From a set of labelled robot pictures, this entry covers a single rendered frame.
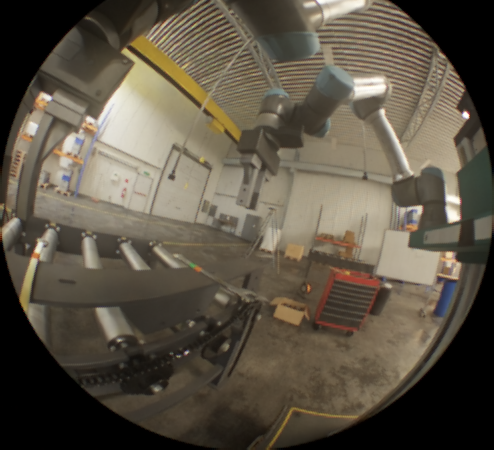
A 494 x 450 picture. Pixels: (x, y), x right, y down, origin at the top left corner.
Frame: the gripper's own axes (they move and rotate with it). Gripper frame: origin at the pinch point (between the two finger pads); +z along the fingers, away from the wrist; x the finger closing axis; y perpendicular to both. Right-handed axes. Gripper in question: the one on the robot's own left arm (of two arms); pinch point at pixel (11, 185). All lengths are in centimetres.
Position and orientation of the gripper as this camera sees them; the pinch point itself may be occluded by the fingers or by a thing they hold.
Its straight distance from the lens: 18.0
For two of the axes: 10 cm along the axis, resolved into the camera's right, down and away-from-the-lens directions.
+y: -8.5, -1.8, 4.9
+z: -2.6, 9.6, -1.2
